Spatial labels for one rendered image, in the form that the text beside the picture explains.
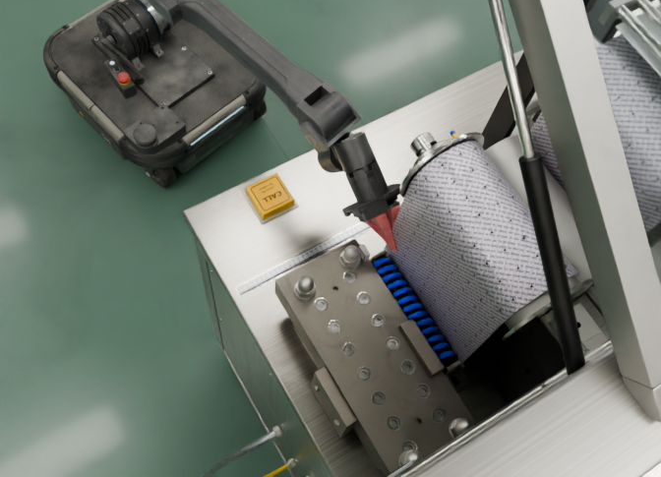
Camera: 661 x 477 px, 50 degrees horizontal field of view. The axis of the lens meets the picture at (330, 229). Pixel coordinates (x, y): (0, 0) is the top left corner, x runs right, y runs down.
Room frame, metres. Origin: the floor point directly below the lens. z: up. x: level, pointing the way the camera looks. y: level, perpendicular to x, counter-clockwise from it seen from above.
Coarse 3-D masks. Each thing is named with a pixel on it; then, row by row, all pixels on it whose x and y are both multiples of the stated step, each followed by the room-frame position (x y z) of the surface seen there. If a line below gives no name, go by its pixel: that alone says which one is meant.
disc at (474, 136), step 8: (464, 136) 0.57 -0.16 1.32; (472, 136) 0.58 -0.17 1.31; (480, 136) 0.60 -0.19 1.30; (448, 144) 0.55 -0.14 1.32; (456, 144) 0.56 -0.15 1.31; (480, 144) 0.60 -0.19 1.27; (432, 152) 0.54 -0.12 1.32; (440, 152) 0.55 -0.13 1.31; (424, 160) 0.53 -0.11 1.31; (416, 168) 0.52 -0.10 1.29; (408, 176) 0.52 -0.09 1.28; (400, 184) 0.52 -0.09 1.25; (408, 184) 0.52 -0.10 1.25; (400, 192) 0.51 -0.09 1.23
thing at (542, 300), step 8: (568, 280) 0.39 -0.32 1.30; (576, 280) 0.40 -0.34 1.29; (544, 296) 0.36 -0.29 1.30; (528, 304) 0.35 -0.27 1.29; (536, 304) 0.35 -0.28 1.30; (544, 304) 0.35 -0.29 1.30; (520, 312) 0.35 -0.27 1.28; (528, 312) 0.35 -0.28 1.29; (512, 320) 0.34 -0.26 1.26; (520, 320) 0.34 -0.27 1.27
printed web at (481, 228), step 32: (544, 128) 0.66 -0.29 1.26; (448, 160) 0.53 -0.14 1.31; (480, 160) 0.55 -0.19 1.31; (544, 160) 0.64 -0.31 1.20; (416, 192) 0.50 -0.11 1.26; (448, 192) 0.49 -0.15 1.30; (480, 192) 0.49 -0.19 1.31; (512, 192) 0.51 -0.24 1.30; (448, 224) 0.46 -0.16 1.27; (480, 224) 0.45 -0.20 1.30; (512, 224) 0.45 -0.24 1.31; (448, 256) 0.43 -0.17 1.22; (480, 256) 0.41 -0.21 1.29; (512, 256) 0.41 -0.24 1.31; (480, 288) 0.38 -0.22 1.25; (512, 288) 0.37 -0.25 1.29; (544, 288) 0.37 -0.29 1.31
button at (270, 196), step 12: (264, 180) 0.65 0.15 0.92; (276, 180) 0.66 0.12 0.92; (252, 192) 0.62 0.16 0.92; (264, 192) 0.63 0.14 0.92; (276, 192) 0.63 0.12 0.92; (288, 192) 0.64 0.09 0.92; (264, 204) 0.60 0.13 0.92; (276, 204) 0.61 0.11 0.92; (288, 204) 0.62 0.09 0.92; (264, 216) 0.58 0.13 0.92
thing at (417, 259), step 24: (408, 216) 0.50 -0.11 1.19; (408, 240) 0.49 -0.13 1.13; (408, 264) 0.47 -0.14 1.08; (432, 264) 0.44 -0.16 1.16; (432, 288) 0.43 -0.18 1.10; (456, 288) 0.40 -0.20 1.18; (432, 312) 0.41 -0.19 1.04; (456, 312) 0.39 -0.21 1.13; (456, 336) 0.37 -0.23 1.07; (480, 336) 0.35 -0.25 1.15
